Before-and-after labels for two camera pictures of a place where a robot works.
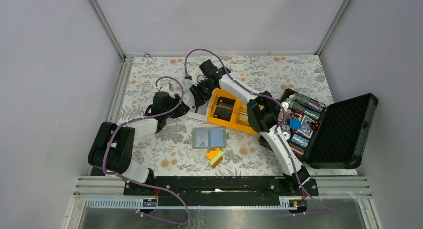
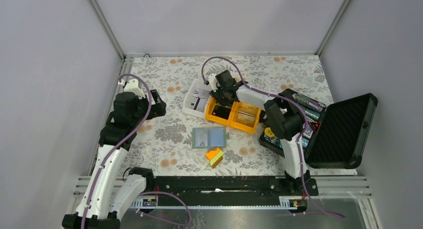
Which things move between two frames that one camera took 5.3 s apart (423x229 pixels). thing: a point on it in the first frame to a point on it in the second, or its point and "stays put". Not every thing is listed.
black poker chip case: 330,136 stays put
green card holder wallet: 209,137 stays put
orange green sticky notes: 215,157 stays put
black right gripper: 199,97 to 215,94
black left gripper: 182,110 to 157,109
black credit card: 224,108 stays put
